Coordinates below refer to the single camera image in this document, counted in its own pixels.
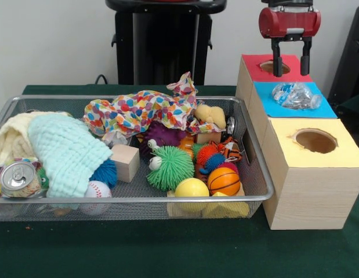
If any wooden box with three holes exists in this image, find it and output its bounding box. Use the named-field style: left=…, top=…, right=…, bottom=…
left=236, top=54, right=359, bottom=231

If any blue spiky ball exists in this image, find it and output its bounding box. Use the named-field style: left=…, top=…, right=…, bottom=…
left=89, top=158, right=118, bottom=189

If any cream knitted cloth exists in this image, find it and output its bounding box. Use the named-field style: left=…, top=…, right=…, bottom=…
left=0, top=112, right=38, bottom=163

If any plain wooden block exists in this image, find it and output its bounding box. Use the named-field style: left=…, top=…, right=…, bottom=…
left=111, top=144, right=140, bottom=183

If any clear bottle with blue label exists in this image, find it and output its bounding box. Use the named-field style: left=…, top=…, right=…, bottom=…
left=271, top=82, right=323, bottom=111

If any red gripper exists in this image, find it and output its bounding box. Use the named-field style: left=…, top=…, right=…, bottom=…
left=258, top=6, right=322, bottom=78

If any large green spiky ball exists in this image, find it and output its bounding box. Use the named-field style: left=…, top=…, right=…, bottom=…
left=146, top=145, right=195, bottom=191

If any purple spiky toy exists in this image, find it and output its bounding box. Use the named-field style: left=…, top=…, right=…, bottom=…
left=140, top=121, right=188, bottom=148

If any black chair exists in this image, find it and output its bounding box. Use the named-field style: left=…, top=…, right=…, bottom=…
left=327, top=5, right=359, bottom=133

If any orange basketball toy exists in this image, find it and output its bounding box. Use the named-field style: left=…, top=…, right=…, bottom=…
left=208, top=167, right=242, bottom=196

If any mint green cloth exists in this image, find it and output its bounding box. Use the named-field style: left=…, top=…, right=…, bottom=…
left=27, top=114, right=114, bottom=198

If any silver mesh bin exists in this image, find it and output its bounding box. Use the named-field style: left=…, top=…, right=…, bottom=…
left=0, top=94, right=275, bottom=221

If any crushed silver can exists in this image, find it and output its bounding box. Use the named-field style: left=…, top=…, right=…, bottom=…
left=0, top=160, right=43, bottom=200

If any white baseball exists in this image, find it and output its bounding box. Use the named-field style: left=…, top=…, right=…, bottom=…
left=84, top=181, right=113, bottom=198

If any dark green tablecloth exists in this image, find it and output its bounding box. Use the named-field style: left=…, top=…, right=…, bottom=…
left=0, top=84, right=359, bottom=278
left=337, top=92, right=359, bottom=118

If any colourful polka dot cloth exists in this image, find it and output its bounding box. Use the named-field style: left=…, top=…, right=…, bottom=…
left=82, top=72, right=204, bottom=137

